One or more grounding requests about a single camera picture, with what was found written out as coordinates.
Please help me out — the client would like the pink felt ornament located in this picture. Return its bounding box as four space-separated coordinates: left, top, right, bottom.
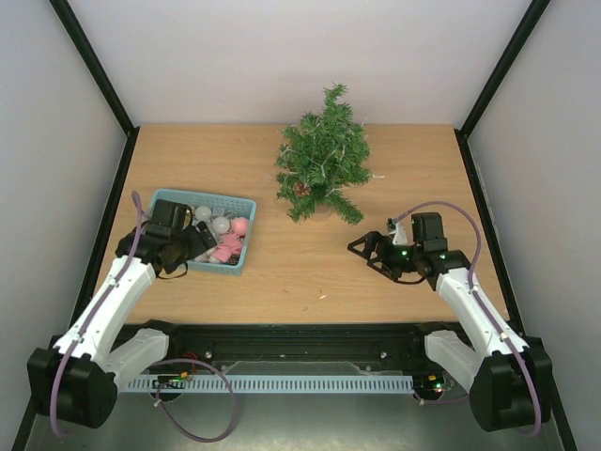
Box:
209 233 243 263

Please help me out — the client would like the pine cone ornament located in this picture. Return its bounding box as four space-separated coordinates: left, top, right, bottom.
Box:
293 182 311 197

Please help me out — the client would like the small green christmas tree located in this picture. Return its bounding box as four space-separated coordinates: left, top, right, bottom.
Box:
274 84 372 226

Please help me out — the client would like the clear fairy light string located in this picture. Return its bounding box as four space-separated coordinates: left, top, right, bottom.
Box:
276 112 386 203

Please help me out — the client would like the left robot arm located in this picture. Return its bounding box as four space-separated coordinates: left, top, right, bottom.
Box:
27 199 217 437

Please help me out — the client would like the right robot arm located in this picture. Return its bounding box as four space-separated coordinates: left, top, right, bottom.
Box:
347 206 552 436

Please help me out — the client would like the wooden tree base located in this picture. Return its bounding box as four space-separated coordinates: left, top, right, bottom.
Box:
312 208 332 222

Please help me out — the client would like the white frosted ball ornament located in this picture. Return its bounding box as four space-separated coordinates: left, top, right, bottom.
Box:
194 206 212 222

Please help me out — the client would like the light blue plastic basket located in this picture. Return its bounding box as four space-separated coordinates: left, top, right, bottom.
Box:
140 188 259 277

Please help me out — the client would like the pink pompom ornament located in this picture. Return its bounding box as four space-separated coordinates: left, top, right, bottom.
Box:
231 217 251 237

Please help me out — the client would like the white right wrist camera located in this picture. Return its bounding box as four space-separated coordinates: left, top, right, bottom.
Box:
387 218 408 246

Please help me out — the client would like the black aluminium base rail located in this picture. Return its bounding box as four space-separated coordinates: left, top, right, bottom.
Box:
112 321 548 377

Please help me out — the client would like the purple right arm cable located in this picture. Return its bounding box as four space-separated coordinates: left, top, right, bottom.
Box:
389 200 544 438

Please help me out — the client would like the light blue cable duct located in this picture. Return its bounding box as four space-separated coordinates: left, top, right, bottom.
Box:
124 374 414 395

